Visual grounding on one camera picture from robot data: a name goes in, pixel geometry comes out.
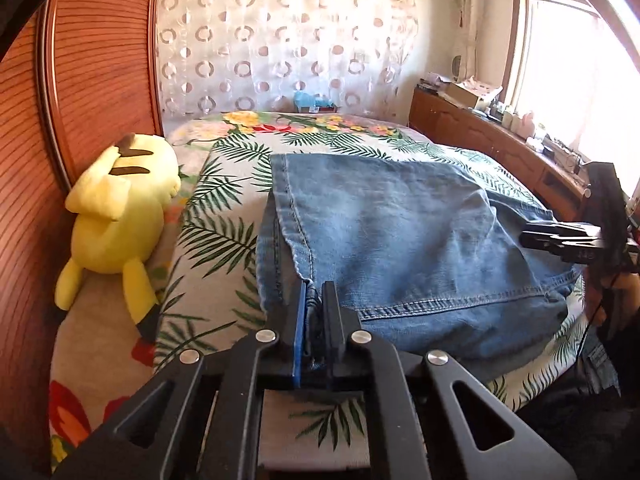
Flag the blue toy on headboard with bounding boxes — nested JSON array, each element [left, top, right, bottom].
[[293, 91, 337, 114]]

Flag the person's right hand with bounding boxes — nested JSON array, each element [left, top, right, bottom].
[[584, 269, 639, 330]]

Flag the window with wooden frame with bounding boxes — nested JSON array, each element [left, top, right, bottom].
[[504, 0, 639, 194]]

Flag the wooden sideboard cabinet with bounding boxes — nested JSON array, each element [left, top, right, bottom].
[[408, 88, 586, 221]]

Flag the tied-back window drape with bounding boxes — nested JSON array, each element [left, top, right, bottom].
[[451, 0, 485, 81]]

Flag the cardboard box on cabinet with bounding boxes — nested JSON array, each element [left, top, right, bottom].
[[445, 77, 502, 110]]

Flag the palm leaf print blanket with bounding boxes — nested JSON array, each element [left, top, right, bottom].
[[152, 131, 589, 470]]

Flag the wooden louvered wardrobe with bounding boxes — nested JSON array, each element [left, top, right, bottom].
[[1, 0, 163, 474]]

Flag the sheer circle pattern curtain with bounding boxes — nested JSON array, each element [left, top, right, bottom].
[[156, 0, 420, 120]]

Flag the pink bottle on sill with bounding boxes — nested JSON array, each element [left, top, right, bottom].
[[518, 112, 536, 139]]

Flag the yellow Pikachu plush toy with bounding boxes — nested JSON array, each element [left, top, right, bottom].
[[54, 133, 181, 342]]

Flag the floral pink bed cover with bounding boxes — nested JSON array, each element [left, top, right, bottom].
[[49, 112, 428, 465]]

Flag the blue denim jeans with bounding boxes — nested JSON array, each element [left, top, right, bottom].
[[257, 154, 578, 382]]

